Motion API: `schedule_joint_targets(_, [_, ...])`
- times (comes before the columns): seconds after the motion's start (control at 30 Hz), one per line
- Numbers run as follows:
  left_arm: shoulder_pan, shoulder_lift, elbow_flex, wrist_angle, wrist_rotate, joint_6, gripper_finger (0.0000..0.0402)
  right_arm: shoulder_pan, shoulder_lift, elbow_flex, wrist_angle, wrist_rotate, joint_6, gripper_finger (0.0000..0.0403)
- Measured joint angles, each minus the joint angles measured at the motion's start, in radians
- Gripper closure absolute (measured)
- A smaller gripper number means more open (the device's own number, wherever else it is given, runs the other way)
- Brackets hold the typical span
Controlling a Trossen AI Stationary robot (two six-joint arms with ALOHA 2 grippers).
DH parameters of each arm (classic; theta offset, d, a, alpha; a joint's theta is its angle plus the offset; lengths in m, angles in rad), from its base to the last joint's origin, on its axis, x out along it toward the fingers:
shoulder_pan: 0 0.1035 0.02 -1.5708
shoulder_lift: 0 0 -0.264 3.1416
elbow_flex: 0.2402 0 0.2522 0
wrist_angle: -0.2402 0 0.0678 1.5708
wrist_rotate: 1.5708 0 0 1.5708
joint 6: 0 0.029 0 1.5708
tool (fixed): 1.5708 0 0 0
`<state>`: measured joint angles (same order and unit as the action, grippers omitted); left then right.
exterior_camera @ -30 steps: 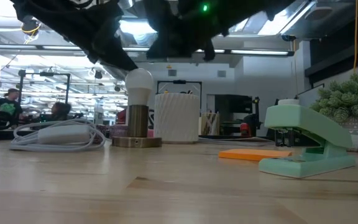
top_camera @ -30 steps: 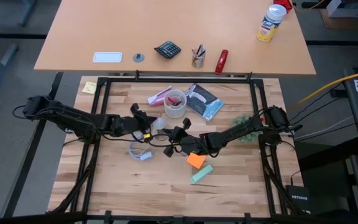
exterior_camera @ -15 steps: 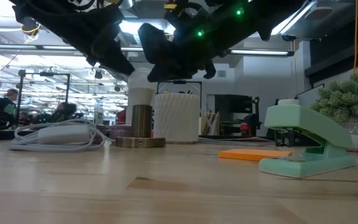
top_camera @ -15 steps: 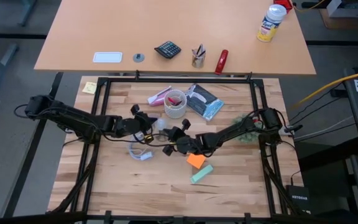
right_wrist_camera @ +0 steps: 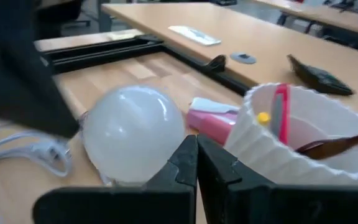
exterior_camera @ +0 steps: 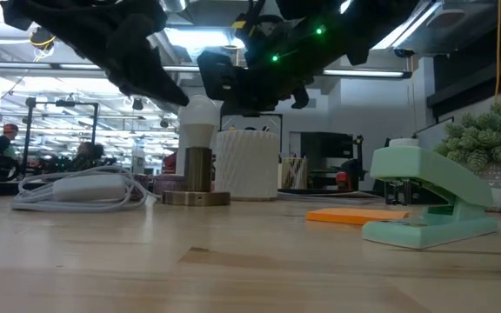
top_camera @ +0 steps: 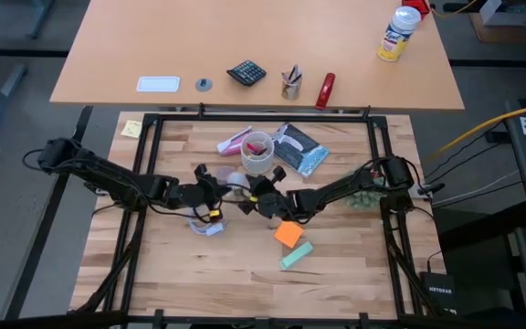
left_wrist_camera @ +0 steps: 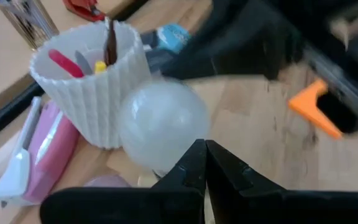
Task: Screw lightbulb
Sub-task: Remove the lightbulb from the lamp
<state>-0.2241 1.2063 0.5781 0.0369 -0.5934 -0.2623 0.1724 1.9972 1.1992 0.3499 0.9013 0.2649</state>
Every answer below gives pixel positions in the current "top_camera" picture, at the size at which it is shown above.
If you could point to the white power strip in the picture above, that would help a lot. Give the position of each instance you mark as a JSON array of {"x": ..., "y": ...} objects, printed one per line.
[{"x": 423, "y": 192}]

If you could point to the red box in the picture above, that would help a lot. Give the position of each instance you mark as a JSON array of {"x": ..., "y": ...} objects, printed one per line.
[{"x": 416, "y": 5}]

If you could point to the white round lightbulb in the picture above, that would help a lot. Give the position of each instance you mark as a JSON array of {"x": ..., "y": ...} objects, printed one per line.
[{"x": 238, "y": 179}]

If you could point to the yellow sticky note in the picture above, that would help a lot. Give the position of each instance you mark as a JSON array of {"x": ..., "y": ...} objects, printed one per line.
[{"x": 131, "y": 129}]

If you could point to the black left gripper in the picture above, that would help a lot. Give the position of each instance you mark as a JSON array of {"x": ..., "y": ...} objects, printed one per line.
[{"x": 194, "y": 194}]

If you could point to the brown cardboard box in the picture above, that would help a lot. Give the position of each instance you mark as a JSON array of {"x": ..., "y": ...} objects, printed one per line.
[{"x": 505, "y": 33}]

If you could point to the white box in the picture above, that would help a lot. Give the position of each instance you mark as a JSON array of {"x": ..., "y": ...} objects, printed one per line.
[{"x": 505, "y": 11}]

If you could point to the black metal table frame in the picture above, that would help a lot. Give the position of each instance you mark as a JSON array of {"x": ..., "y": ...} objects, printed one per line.
[{"x": 263, "y": 118}]

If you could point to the black calculator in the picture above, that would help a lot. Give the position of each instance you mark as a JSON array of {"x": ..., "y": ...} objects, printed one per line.
[{"x": 246, "y": 73}]

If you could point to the gold metal pencil cup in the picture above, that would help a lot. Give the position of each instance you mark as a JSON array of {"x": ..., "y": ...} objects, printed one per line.
[{"x": 291, "y": 89}]

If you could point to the red stapler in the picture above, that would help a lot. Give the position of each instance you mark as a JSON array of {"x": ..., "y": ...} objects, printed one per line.
[{"x": 325, "y": 91}]

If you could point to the orange sticky note pad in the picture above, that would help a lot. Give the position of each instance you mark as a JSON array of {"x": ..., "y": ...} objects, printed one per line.
[{"x": 289, "y": 234}]

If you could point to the grey round desk grommet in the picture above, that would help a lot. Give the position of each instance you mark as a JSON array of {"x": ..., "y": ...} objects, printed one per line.
[{"x": 203, "y": 85}]

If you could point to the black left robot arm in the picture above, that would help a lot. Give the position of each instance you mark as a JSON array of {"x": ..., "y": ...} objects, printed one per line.
[{"x": 108, "y": 176}]

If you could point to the beige wooden desk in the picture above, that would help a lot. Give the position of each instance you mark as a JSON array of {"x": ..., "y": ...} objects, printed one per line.
[{"x": 245, "y": 36}]

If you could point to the white rectangular tray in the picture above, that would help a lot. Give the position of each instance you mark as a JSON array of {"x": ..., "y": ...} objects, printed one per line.
[{"x": 158, "y": 84}]

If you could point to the black network router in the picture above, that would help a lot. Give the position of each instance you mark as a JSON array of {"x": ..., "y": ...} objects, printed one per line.
[{"x": 438, "y": 292}]

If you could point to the small green artificial plant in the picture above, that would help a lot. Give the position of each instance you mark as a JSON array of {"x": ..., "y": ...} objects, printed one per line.
[{"x": 363, "y": 201}]

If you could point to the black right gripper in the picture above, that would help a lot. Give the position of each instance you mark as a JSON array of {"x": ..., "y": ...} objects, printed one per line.
[{"x": 274, "y": 201}]

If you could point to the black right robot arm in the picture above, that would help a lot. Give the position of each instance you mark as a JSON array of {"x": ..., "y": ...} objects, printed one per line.
[{"x": 345, "y": 187}]

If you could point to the green eraser block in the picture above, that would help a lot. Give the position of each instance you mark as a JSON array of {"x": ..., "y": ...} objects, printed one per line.
[{"x": 296, "y": 256}]

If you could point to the white textured pen cup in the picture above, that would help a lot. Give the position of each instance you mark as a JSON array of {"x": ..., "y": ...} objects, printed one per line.
[{"x": 257, "y": 162}]

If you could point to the blue packaged item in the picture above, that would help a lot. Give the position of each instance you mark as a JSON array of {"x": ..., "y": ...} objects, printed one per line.
[{"x": 299, "y": 148}]

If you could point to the yellow disinfecting wipes canister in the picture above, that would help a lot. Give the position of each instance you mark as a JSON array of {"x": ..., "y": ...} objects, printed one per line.
[{"x": 395, "y": 36}]

